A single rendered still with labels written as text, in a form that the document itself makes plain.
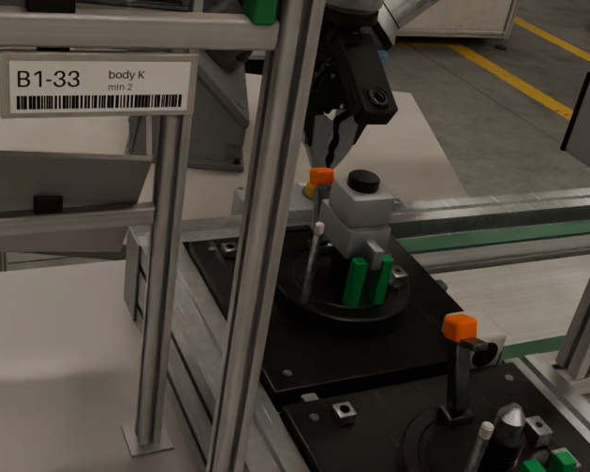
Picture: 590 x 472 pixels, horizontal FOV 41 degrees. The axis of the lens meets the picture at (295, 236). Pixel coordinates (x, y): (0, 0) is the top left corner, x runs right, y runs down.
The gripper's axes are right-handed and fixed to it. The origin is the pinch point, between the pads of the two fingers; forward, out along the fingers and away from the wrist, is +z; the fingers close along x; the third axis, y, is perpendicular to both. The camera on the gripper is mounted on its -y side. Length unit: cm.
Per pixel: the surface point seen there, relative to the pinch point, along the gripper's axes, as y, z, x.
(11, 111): -43, -28, 42
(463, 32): 336, 89, -281
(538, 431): -46.1, -1.3, 4.0
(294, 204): -2.0, 3.3, 4.6
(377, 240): -24.7, -6.0, 7.7
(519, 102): 247, 100, -263
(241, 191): 2.0, 3.3, 10.0
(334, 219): -21.5, -6.6, 10.7
